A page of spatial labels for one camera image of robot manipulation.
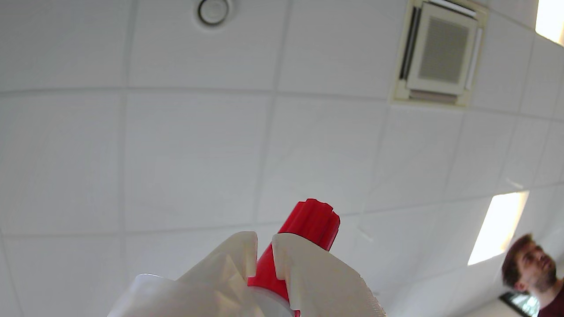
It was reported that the red marker pen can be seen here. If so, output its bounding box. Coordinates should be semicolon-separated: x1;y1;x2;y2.
247;198;341;317

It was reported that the round ceiling smoke detector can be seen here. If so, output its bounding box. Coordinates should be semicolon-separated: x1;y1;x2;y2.
195;0;233;28

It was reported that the ceiling air conditioner vent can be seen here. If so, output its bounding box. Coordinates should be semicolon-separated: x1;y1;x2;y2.
393;0;489;107

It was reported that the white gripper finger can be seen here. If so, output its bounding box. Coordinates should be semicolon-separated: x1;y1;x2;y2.
108;231;267;317
272;232;386;317

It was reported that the rectangular ceiling light panel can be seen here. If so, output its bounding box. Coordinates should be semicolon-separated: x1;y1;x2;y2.
535;0;564;47
467;191;530;266

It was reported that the bearded man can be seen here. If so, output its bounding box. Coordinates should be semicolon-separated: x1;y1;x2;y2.
501;233;564;317

